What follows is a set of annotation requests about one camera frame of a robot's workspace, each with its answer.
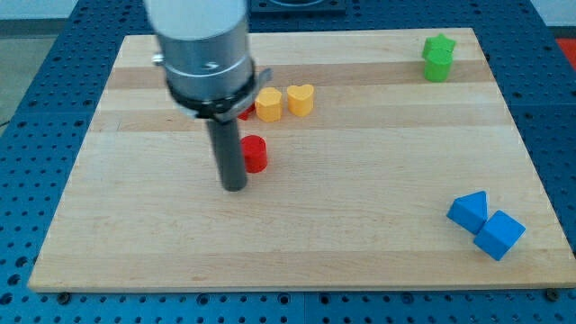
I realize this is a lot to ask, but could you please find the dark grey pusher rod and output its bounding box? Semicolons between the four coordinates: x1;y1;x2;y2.
207;120;248;192

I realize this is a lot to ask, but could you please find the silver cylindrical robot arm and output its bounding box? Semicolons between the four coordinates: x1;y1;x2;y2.
144;0;272;192

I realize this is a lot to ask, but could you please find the red star block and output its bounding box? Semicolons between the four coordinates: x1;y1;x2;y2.
238;103;256;121

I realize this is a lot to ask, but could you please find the red cylinder block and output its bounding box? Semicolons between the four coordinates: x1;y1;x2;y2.
240;135;268;174

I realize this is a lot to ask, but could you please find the yellow hexagon block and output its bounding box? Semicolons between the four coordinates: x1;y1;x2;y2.
255;87;283;122

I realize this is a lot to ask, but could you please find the yellow heart block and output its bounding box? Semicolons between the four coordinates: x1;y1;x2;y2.
286;84;315;117

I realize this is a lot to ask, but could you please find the wooden board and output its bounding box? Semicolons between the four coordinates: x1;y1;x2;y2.
28;28;575;293

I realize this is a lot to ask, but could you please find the green cylinder block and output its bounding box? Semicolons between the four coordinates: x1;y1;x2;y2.
424;49;453;82

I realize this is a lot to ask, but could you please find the green star block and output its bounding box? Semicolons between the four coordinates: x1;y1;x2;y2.
421;33;456;59

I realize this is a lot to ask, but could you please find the blue triangle block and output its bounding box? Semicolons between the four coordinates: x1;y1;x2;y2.
446;191;488;235

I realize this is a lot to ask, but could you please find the blue cube block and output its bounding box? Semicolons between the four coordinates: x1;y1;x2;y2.
473;210;526;261

